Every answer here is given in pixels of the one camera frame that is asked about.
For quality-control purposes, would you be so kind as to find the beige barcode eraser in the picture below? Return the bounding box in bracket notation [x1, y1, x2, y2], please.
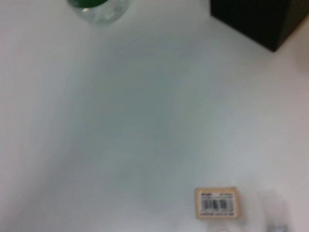
[194, 186, 240, 220]

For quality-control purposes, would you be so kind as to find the clear green label water bottle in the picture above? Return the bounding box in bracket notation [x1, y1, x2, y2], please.
[66, 0, 131, 25]

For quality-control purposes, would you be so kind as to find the black mesh pen holder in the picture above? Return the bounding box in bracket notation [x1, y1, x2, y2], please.
[210, 0, 309, 53]

